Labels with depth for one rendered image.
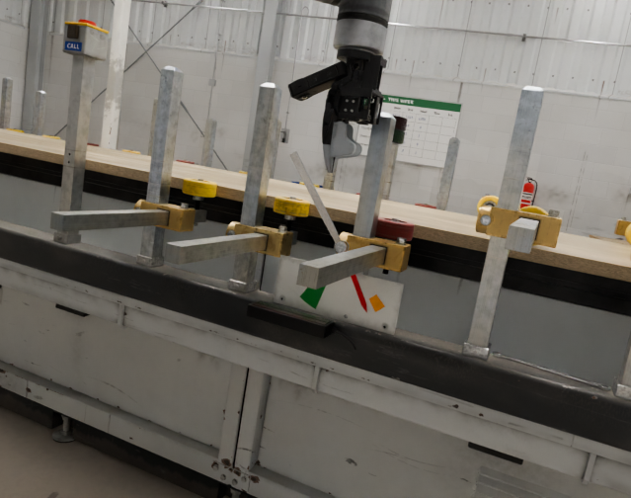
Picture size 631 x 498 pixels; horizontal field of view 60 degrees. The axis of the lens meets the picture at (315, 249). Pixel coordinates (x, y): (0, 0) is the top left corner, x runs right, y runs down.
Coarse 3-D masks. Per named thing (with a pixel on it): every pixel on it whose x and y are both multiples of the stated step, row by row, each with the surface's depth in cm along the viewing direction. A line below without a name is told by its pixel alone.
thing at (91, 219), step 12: (60, 216) 96; (72, 216) 97; (84, 216) 100; (96, 216) 102; (108, 216) 105; (120, 216) 108; (132, 216) 112; (144, 216) 115; (156, 216) 118; (168, 216) 122; (204, 216) 135; (60, 228) 96; (72, 228) 98; (84, 228) 100; (96, 228) 103
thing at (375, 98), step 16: (352, 48) 94; (352, 64) 96; (368, 64) 94; (384, 64) 96; (352, 80) 96; (368, 80) 95; (336, 96) 96; (352, 96) 94; (368, 96) 93; (336, 112) 96; (352, 112) 96; (368, 112) 94
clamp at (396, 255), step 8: (344, 232) 108; (352, 240) 106; (360, 240) 105; (368, 240) 104; (376, 240) 104; (384, 240) 106; (352, 248) 106; (392, 248) 103; (400, 248) 102; (408, 248) 104; (392, 256) 103; (400, 256) 102; (408, 256) 106; (384, 264) 104; (392, 264) 103; (400, 264) 102; (400, 272) 103
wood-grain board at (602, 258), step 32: (0, 128) 272; (96, 160) 153; (128, 160) 180; (224, 192) 135; (288, 192) 155; (320, 192) 181; (416, 224) 118; (448, 224) 132; (512, 256) 110; (544, 256) 108; (576, 256) 106; (608, 256) 118
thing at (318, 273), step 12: (348, 252) 90; (360, 252) 93; (372, 252) 95; (384, 252) 103; (300, 264) 74; (312, 264) 75; (324, 264) 76; (336, 264) 79; (348, 264) 84; (360, 264) 90; (372, 264) 97; (300, 276) 74; (312, 276) 74; (324, 276) 75; (336, 276) 80; (348, 276) 85; (312, 288) 74
